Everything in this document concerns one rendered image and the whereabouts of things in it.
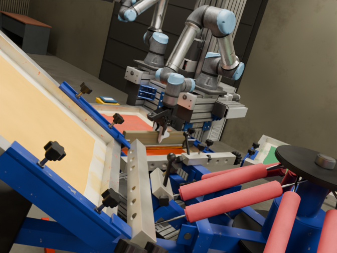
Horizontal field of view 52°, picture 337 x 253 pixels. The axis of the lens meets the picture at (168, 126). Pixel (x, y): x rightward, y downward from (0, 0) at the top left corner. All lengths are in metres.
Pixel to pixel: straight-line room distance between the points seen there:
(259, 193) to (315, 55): 4.00
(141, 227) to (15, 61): 0.72
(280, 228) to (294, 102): 4.10
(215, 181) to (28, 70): 0.73
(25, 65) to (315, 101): 4.16
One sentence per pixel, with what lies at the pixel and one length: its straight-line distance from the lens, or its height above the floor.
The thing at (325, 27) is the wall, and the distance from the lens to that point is 5.00.
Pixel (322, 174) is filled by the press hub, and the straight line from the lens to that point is 1.14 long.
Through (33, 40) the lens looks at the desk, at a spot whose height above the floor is 0.29.
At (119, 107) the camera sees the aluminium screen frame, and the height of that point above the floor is 0.98.
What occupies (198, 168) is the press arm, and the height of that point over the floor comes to 1.04.
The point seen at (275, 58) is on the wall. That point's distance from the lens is 5.17.
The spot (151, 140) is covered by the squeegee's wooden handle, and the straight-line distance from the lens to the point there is 1.79.
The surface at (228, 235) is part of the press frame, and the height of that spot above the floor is 1.02.
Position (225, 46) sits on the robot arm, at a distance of 2.02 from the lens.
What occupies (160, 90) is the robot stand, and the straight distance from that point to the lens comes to 2.47.
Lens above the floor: 1.64
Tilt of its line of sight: 17 degrees down
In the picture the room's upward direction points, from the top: 16 degrees clockwise
